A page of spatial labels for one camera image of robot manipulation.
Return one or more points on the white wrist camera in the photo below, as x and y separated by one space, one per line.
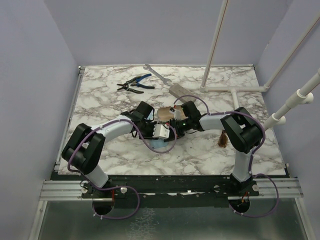
161 131
177 112

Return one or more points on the light blue cleaning cloth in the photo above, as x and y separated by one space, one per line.
157 143

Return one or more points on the black handled cutters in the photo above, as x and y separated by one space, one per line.
128 89

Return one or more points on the white PVC pipe frame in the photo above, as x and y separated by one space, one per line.
277 118

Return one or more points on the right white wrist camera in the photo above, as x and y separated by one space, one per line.
177 112

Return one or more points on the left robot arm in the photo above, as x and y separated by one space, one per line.
83 149

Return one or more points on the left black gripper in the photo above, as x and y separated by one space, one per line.
150 136

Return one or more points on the blue handled pliers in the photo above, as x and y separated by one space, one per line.
136 81

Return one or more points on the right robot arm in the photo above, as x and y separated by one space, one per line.
244 132

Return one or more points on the grey rectangular block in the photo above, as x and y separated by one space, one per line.
177 91

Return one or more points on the aluminium extrusion rail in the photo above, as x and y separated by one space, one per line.
42 204

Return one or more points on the silver open-end wrench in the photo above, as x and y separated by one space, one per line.
166 81

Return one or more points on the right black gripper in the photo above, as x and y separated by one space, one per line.
174 123

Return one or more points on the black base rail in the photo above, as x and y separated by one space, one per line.
153 191

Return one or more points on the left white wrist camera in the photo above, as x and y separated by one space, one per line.
161 131

